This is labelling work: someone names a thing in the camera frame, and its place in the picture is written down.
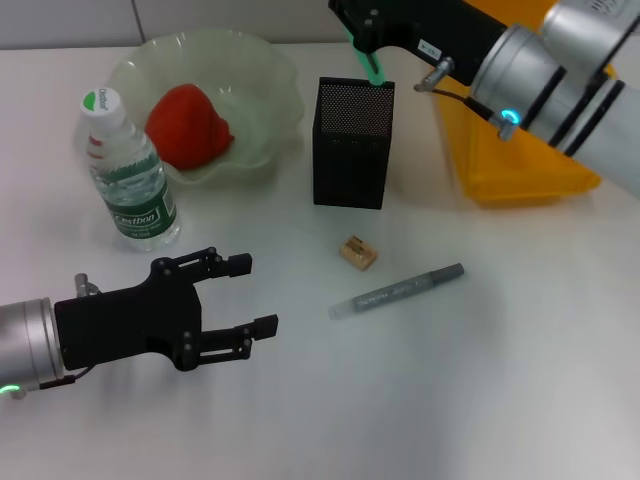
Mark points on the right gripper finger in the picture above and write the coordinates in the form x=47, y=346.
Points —
x=352, y=15

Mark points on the green utility knife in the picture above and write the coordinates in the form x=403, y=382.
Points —
x=370, y=65

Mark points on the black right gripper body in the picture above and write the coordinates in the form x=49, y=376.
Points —
x=440, y=25

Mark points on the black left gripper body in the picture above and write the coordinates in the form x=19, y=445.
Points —
x=125, y=325

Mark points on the grey marker pen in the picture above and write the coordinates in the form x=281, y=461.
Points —
x=390, y=292

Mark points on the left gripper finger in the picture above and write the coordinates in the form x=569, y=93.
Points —
x=265, y=327
x=239, y=265

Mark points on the beige eraser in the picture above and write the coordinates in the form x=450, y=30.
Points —
x=357, y=252

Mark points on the red object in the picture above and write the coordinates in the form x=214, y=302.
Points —
x=185, y=125

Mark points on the clear green-label water bottle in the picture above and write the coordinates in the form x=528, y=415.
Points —
x=140, y=215

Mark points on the yellow plastic bin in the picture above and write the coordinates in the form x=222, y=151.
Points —
x=500, y=170

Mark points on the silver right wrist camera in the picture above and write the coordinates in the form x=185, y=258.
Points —
x=590, y=20

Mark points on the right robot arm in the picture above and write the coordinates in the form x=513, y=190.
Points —
x=560, y=100

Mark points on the black mesh pen holder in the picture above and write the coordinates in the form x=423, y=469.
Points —
x=350, y=165

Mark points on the pale green wavy fruit plate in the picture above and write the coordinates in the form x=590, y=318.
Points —
x=250, y=70

